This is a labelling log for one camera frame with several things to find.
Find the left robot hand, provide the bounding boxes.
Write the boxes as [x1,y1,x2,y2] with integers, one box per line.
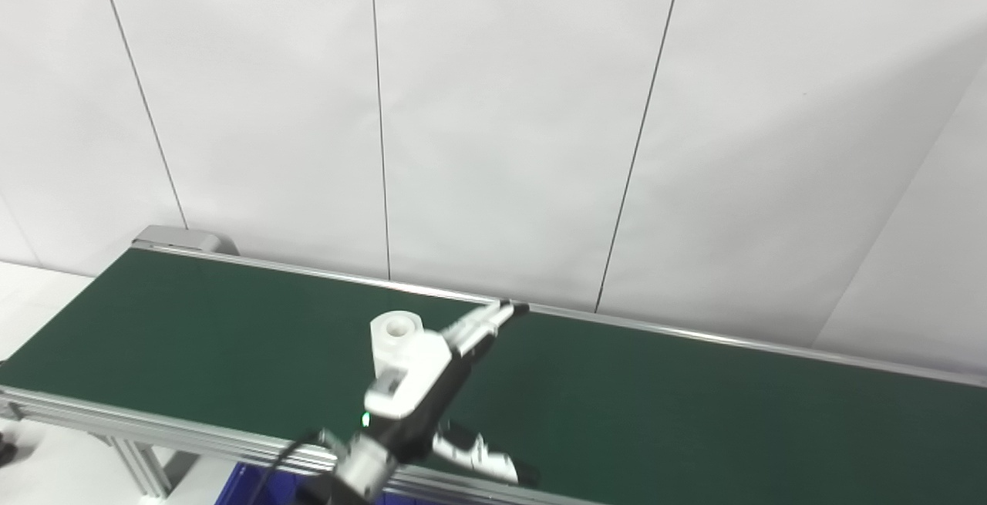
[362,300,541,487]

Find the white plastic cylindrical part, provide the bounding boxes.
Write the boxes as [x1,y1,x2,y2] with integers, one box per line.
[369,311,426,379]

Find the green conveyor belt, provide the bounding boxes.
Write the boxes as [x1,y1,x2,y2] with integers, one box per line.
[0,247,987,505]
[0,241,987,505]

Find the blue plastic bin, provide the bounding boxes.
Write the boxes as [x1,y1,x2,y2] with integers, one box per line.
[214,462,440,505]

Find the grey conveyor motor housing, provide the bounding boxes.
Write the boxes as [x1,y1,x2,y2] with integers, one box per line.
[132,224,241,258]

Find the aluminium conveyor leg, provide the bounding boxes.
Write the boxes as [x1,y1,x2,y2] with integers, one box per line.
[91,432,203,500]

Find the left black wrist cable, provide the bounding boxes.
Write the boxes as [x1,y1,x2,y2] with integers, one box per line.
[261,431,326,505]

